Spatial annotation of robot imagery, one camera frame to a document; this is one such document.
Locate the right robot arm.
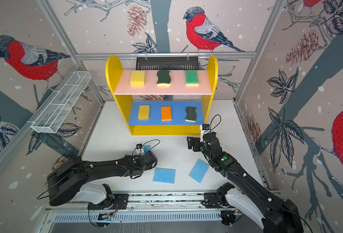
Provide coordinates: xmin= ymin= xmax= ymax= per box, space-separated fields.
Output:
xmin=187 ymin=132 xmax=304 ymax=233

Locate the yellow orange-tinted sponge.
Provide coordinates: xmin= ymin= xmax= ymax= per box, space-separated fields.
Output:
xmin=137 ymin=105 xmax=150 ymax=121

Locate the yellow shelf unit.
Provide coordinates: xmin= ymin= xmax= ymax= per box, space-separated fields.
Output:
xmin=105 ymin=55 xmax=219 ymax=136

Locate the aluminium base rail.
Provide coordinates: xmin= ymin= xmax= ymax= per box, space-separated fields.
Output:
xmin=44 ymin=190 xmax=286 ymax=213

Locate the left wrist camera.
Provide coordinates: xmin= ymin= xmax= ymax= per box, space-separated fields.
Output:
xmin=135 ymin=144 xmax=145 ymax=155

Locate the black perforated metal tray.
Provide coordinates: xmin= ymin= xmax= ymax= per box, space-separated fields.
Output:
xmin=135 ymin=56 xmax=199 ymax=70

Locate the dark green wavy sponge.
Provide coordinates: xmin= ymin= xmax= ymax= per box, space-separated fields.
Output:
xmin=157 ymin=70 xmax=171 ymax=87
xmin=185 ymin=106 xmax=197 ymax=123

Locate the white wire mesh basket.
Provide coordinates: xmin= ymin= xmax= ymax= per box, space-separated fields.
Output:
xmin=31 ymin=71 xmax=91 ymax=134

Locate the horizontal aluminium frame bar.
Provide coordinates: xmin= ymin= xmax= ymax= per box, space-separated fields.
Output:
xmin=76 ymin=51 xmax=257 ymax=61

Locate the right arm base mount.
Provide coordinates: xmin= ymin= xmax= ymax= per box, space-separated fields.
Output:
xmin=201 ymin=192 xmax=231 ymax=209

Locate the blue sponge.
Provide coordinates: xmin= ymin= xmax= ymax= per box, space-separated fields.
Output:
xmin=153 ymin=168 xmax=176 ymax=184
xmin=189 ymin=159 xmax=209 ymax=183
xmin=143 ymin=145 xmax=151 ymax=154

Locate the orange sponge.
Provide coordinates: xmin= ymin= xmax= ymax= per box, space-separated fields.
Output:
xmin=161 ymin=105 xmax=172 ymax=122

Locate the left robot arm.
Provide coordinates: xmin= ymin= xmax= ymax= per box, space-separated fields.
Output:
xmin=47 ymin=151 xmax=158 ymax=206

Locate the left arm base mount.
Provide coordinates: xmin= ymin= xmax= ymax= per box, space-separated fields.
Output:
xmin=87 ymin=194 xmax=129 ymax=210

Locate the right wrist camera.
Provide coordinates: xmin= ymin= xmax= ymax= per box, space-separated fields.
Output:
xmin=200 ymin=124 xmax=210 ymax=143

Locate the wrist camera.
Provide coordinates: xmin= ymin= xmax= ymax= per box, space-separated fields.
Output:
xmin=200 ymin=124 xmax=210 ymax=143
xmin=135 ymin=144 xmax=145 ymax=155

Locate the bright green sponge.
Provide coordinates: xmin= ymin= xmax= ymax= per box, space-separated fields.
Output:
xmin=185 ymin=70 xmax=199 ymax=86

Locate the plain yellow sponge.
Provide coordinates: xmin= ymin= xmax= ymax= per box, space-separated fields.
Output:
xmin=130 ymin=70 xmax=145 ymax=87

